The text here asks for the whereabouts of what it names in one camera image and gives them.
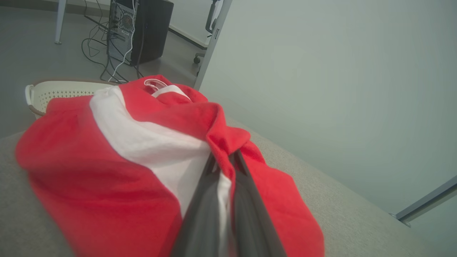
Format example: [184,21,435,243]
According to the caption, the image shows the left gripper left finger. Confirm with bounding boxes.
[171,153,220,257]

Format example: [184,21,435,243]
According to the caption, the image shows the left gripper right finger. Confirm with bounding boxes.
[230,151,286,257]

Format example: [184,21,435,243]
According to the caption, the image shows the red shorts white stripe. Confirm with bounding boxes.
[15,86,325,257]

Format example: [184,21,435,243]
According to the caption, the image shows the red white numbered jersey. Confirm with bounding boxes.
[118,74,209,107]

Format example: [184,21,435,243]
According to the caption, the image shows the wide white partition panel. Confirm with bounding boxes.
[198,0,457,218]

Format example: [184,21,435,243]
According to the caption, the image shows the narrow white partition panel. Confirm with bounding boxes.
[409,200,457,257]

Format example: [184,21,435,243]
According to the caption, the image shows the cream perforated laundry basket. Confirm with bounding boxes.
[25,80,118,119]

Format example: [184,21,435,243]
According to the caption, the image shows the black computer tower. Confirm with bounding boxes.
[107,0,174,66]

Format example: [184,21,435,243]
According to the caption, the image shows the office chair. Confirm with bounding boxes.
[194,0,222,65]

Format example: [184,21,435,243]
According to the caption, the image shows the white table leg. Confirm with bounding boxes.
[54,0,67,45]

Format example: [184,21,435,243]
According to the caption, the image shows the grey double partition post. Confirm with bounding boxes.
[389,175,457,228]

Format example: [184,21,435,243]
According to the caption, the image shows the grey single partition post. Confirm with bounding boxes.
[193,0,233,90]

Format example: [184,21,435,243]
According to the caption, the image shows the black computer cable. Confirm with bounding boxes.
[81,0,143,83]

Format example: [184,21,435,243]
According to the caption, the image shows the white computer cable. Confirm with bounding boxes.
[108,0,138,83]

